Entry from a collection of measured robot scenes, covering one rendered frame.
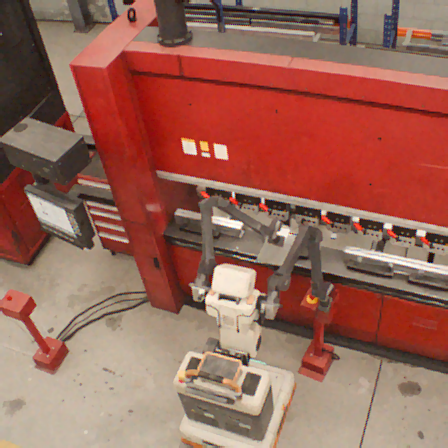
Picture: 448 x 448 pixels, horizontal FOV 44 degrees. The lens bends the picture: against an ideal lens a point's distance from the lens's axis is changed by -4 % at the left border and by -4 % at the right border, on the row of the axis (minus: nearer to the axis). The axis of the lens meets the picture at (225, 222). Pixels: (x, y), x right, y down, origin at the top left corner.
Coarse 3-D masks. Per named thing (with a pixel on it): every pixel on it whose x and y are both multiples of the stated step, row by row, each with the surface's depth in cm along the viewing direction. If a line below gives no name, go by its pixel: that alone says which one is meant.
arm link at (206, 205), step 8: (208, 200) 331; (200, 208) 334; (208, 208) 331; (208, 216) 332; (208, 224) 332; (208, 232) 333; (208, 240) 333; (208, 248) 333; (208, 256) 333; (208, 264) 331; (216, 264) 333; (208, 272) 331
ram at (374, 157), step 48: (144, 96) 336; (192, 96) 322; (240, 96) 309; (288, 96) 296; (336, 96) 290; (240, 144) 334; (288, 144) 320; (336, 144) 307; (384, 144) 294; (432, 144) 282; (240, 192) 364; (288, 192) 347; (336, 192) 332; (384, 192) 317; (432, 192) 304
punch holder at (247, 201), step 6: (234, 192) 366; (240, 198) 368; (246, 198) 365; (252, 198) 364; (258, 198) 366; (246, 204) 370; (252, 204) 367; (258, 204) 369; (240, 210) 375; (246, 210) 373; (252, 210) 371; (258, 210) 372
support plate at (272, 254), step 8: (288, 240) 376; (264, 248) 373; (272, 248) 372; (280, 248) 372; (288, 248) 371; (264, 256) 369; (272, 256) 368; (280, 256) 367; (272, 264) 364; (280, 264) 363
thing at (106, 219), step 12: (96, 156) 463; (96, 168) 453; (84, 180) 447; (96, 180) 441; (96, 204) 462; (96, 216) 478; (108, 216) 467; (96, 228) 491; (108, 228) 484; (120, 228) 473; (108, 240) 498; (120, 240) 486; (120, 252) 504
